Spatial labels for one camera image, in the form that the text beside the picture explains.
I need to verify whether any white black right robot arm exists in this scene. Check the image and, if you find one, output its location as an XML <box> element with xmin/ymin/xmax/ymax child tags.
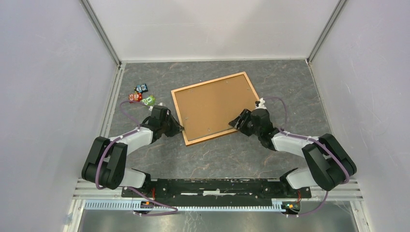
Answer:
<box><xmin>229</xmin><ymin>108</ymin><xmax>357</xmax><ymax>197</ymax></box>

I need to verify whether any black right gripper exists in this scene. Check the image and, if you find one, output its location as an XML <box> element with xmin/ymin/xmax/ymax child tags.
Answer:
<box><xmin>228</xmin><ymin>108</ymin><xmax>261</xmax><ymax>136</ymax></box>

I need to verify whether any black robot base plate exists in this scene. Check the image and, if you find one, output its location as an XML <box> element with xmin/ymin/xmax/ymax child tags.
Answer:
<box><xmin>138</xmin><ymin>178</ymin><xmax>312</xmax><ymax>207</ymax></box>

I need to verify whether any wooden picture frame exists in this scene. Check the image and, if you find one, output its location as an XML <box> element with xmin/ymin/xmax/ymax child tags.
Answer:
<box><xmin>170</xmin><ymin>71</ymin><xmax>261</xmax><ymax>146</ymax></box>

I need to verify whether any blue toy block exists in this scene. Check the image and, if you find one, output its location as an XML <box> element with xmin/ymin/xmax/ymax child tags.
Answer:
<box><xmin>134</xmin><ymin>84</ymin><xmax>148</xmax><ymax>93</ymax></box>

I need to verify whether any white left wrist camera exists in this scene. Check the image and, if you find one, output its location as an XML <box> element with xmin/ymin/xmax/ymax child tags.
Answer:
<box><xmin>148</xmin><ymin>102</ymin><xmax>166</xmax><ymax>111</ymax></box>

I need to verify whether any aluminium toothed rail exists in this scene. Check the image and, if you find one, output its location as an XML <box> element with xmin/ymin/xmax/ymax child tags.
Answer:
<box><xmin>84</xmin><ymin>199</ymin><xmax>300</xmax><ymax>213</ymax></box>

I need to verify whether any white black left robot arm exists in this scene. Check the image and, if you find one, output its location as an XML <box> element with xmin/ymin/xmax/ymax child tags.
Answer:
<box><xmin>81</xmin><ymin>105</ymin><xmax>184</xmax><ymax>197</ymax></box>

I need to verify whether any red toy block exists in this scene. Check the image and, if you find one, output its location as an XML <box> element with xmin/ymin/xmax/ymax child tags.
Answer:
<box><xmin>128</xmin><ymin>92</ymin><xmax>143</xmax><ymax>102</ymax></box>

